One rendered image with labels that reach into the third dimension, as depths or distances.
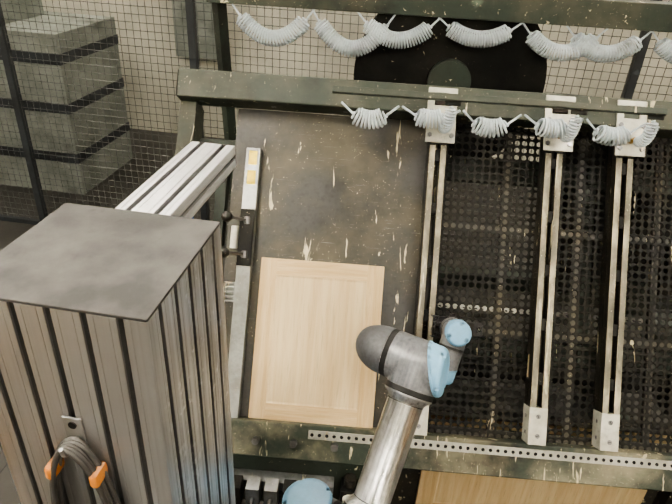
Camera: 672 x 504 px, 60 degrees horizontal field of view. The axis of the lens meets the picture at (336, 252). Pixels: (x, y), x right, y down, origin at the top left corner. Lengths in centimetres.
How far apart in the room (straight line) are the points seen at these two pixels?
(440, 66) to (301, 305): 114
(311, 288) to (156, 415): 134
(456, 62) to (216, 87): 99
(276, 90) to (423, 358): 113
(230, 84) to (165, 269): 141
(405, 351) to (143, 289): 76
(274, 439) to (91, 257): 140
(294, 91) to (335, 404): 110
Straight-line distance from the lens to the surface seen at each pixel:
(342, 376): 208
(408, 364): 135
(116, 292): 74
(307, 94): 208
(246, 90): 211
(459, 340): 173
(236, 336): 208
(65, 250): 85
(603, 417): 222
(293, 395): 210
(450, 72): 254
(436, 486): 260
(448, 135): 205
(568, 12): 257
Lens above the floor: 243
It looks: 30 degrees down
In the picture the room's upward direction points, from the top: 3 degrees clockwise
